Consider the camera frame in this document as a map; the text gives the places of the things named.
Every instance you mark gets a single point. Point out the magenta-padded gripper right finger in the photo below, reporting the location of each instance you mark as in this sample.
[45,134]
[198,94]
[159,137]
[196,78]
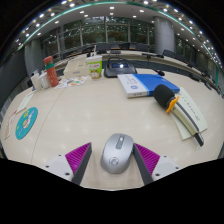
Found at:
[146,158]

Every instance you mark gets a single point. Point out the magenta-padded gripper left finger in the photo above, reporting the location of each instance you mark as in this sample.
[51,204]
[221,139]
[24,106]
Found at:
[78,158]

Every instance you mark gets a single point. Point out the silver grey computer mouse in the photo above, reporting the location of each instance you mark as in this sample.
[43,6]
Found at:
[116,153]

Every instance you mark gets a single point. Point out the round teal printed mouse pad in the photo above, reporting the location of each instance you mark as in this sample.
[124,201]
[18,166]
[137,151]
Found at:
[26,122]

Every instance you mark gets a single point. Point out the black handheld microphone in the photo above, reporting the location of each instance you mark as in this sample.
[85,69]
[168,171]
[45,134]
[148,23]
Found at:
[163,95]

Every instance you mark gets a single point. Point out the pale green paper sheet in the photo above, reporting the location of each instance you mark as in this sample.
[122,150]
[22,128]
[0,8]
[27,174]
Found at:
[195,110]

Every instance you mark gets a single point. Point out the blue and white book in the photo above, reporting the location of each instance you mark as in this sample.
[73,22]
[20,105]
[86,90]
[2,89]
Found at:
[146,85]

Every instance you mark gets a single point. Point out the red and white pamphlet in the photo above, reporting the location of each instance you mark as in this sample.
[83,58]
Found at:
[10,125]

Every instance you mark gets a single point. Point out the colourful sticker sheet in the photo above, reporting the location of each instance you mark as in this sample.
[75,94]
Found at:
[71,81]

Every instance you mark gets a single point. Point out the white lidded mug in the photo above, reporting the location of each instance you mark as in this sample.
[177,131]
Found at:
[44,80]

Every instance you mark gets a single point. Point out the plain white paper cup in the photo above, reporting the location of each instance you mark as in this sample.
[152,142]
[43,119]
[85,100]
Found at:
[35,81]

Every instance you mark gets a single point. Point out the red drink bottle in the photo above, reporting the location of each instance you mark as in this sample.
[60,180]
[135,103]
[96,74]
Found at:
[51,71]

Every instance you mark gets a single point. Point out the green printed paper cup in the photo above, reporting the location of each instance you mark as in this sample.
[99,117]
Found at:
[95,66]

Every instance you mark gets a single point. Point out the black desk microphone base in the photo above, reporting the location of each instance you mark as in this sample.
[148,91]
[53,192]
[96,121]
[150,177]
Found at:
[119,68]

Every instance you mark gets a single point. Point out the long curved conference desk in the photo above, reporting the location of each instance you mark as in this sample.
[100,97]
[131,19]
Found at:
[143,55]

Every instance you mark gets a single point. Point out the dark office chairs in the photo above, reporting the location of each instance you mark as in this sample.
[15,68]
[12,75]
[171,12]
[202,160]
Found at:
[101,46]

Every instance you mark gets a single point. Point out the ceiling lights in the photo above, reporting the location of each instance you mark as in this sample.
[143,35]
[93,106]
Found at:
[72,5]

